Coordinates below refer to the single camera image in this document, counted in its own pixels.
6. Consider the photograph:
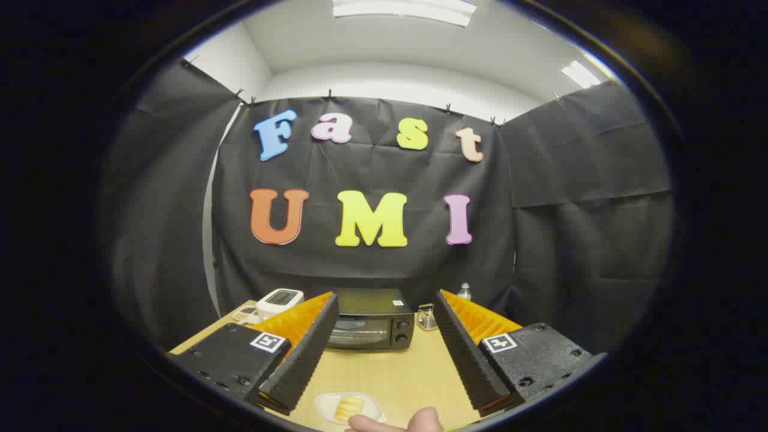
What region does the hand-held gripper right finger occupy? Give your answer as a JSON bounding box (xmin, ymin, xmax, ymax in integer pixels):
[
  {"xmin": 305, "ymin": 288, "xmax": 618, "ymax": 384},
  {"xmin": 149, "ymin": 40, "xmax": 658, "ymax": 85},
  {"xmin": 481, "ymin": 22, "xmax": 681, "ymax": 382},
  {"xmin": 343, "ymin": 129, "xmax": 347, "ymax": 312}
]
[{"xmin": 433, "ymin": 289, "xmax": 607, "ymax": 418}]

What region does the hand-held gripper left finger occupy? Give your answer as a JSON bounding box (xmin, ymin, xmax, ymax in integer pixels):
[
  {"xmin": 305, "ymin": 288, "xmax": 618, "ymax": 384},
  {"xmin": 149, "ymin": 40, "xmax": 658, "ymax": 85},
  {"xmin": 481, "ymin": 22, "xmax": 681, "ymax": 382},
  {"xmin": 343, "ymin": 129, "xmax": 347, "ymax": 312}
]
[{"xmin": 171, "ymin": 292, "xmax": 340, "ymax": 416}]

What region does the golden bread roll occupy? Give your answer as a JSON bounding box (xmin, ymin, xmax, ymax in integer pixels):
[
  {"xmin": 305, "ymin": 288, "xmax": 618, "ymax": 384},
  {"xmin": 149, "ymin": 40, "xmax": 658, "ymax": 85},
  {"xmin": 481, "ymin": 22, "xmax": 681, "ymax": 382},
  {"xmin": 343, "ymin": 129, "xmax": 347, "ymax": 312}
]
[{"xmin": 334, "ymin": 396, "xmax": 365, "ymax": 422}]

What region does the black toaster oven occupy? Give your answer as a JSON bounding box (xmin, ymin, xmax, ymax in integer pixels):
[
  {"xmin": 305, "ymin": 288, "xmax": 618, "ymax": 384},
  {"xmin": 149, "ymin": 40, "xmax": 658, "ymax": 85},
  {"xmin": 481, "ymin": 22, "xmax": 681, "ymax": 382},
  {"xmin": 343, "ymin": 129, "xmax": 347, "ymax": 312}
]
[{"xmin": 327, "ymin": 288, "xmax": 416, "ymax": 351}]

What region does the white pop-up toaster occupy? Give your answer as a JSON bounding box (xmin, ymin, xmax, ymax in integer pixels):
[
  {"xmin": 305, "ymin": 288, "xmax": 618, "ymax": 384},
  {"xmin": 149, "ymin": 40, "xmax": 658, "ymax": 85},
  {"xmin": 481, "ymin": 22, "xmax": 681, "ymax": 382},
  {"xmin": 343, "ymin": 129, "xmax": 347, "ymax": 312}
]
[{"xmin": 257, "ymin": 289, "xmax": 304, "ymax": 320}]

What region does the long ceiling light panel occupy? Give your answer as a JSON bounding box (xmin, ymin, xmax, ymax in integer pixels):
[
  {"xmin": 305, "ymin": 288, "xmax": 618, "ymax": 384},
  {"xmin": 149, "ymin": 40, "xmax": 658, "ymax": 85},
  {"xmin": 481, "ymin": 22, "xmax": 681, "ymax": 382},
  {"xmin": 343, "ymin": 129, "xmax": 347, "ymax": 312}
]
[{"xmin": 332, "ymin": 0, "xmax": 476, "ymax": 28}]

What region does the white square plate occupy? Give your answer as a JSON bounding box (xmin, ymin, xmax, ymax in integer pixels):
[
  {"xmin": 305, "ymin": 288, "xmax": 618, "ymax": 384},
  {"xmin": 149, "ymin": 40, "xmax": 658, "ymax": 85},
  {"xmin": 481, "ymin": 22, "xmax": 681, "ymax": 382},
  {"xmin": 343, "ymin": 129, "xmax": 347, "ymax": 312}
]
[{"xmin": 314, "ymin": 392, "xmax": 388, "ymax": 425}]

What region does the small ceiling light panel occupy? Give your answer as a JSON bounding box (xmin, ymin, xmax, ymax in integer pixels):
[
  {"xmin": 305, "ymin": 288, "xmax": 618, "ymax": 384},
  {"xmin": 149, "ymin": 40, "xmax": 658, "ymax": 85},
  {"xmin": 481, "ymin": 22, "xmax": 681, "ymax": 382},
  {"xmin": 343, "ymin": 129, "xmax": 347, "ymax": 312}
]
[{"xmin": 562, "ymin": 60, "xmax": 602, "ymax": 89}]

